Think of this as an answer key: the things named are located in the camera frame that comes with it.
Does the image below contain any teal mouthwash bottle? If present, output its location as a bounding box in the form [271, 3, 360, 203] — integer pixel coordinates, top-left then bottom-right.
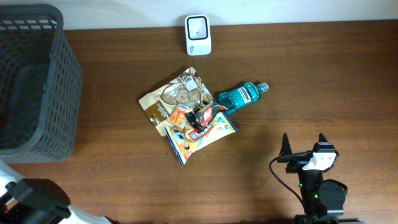
[218, 82, 269, 114]

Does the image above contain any black red snack packet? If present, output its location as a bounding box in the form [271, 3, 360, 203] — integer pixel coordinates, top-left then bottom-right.
[185, 103, 227, 132]

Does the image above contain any yellow blue snack bag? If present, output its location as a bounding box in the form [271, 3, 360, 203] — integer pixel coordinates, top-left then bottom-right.
[165, 100, 237, 165]

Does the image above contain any orange tissue pack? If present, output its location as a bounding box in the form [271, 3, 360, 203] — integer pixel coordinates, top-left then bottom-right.
[168, 104, 192, 129]

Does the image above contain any beige brown cookie pouch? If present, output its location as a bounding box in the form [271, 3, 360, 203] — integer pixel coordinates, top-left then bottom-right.
[139, 67, 213, 136]

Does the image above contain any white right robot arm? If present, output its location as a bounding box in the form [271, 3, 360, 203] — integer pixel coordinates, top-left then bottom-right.
[269, 133, 361, 224]

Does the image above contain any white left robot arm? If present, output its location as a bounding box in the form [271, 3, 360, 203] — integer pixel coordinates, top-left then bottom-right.
[1, 161, 118, 224]

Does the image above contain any white barcode scanner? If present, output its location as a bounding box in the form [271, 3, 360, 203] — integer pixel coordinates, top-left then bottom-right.
[184, 14, 211, 56]

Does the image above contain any grey plastic mesh basket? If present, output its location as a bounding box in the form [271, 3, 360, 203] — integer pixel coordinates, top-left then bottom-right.
[1, 4, 83, 163]

